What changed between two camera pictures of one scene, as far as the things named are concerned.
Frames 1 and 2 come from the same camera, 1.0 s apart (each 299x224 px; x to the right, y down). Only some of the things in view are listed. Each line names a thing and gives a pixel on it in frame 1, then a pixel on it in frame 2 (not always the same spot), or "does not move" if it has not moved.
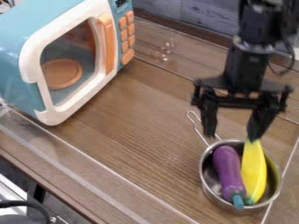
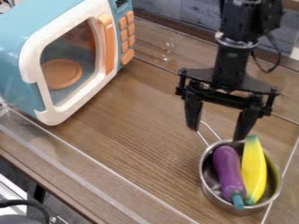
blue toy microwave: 63,47 does not move
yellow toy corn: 254,171 does not move
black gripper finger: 261,119 -> 247,118
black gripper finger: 210,110 -> 193,108
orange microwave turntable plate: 62,73 does not move
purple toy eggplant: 229,164 does not move
